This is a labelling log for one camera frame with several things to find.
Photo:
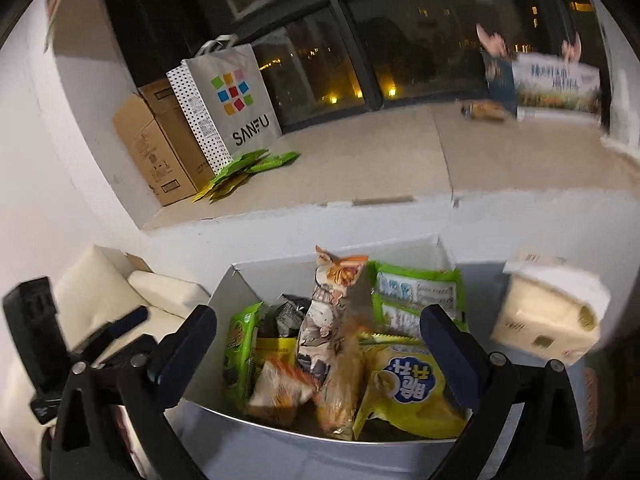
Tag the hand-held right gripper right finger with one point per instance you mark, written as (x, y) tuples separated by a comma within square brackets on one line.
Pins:
[(447, 355)]

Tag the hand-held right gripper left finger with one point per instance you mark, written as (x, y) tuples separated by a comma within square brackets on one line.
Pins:
[(186, 355)]

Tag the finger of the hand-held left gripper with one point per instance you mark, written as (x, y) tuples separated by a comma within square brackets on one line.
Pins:
[(127, 320)]

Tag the white storage box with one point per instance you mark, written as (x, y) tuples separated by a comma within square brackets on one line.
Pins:
[(300, 455)]

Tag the cream sofa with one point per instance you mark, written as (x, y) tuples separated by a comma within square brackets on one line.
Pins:
[(160, 290)]

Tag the yellow packet with blue print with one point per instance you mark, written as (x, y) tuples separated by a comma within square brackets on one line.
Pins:
[(410, 390)]

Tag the green seaweed snack packet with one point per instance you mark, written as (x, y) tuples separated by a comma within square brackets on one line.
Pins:
[(240, 355)]

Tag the brown cardboard piece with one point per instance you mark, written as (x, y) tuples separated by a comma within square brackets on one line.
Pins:
[(138, 262)]

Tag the green packet with white labels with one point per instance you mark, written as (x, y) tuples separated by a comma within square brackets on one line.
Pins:
[(415, 300)]

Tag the plain yellow snack packet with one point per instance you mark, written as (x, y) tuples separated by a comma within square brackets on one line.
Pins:
[(274, 349)]

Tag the pale orange snack packet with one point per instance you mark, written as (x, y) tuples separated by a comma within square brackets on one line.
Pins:
[(280, 390)]

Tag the beige cardboard box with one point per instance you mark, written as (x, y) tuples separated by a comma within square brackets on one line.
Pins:
[(545, 310)]

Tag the grey white snack packet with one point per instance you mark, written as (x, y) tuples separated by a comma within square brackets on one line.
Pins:
[(317, 325)]

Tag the brown cardboard box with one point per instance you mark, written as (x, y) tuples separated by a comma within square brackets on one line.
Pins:
[(175, 125), (145, 160)]

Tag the pile of green packets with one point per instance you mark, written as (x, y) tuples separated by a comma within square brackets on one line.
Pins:
[(240, 170)]

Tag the grey shopping bag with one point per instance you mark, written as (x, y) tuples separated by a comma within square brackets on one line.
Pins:
[(235, 105)]

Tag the small brown packet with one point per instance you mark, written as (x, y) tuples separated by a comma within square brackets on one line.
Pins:
[(487, 111)]

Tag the dark glass window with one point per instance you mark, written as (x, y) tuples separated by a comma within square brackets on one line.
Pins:
[(400, 35)]

